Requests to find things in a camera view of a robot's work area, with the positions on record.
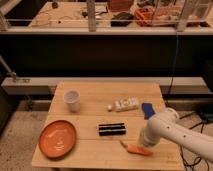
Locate white plastic bottle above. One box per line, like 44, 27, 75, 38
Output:
107, 97, 139, 112

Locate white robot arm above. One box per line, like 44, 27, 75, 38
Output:
138, 108, 213, 163

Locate orange carrot-shaped pepper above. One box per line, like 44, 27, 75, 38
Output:
120, 141, 152, 156

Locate metal clamp stand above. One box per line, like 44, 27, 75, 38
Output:
0, 55, 30, 83

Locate white plastic cup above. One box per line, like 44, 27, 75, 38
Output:
63, 90, 80, 112

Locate blue hanging cable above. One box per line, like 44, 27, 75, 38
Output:
165, 19, 181, 99

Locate black rectangular block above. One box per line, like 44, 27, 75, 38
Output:
98, 123, 126, 136

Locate blue cloth object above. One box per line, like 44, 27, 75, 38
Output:
142, 103, 155, 120

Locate orange round plate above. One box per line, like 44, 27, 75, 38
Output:
39, 120, 77, 158

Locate orange crate on shelf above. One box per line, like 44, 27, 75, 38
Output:
134, 8, 179, 26

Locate black floor cables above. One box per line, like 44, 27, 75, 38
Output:
174, 109, 213, 171

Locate black object on shelf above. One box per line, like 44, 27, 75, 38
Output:
110, 12, 133, 27

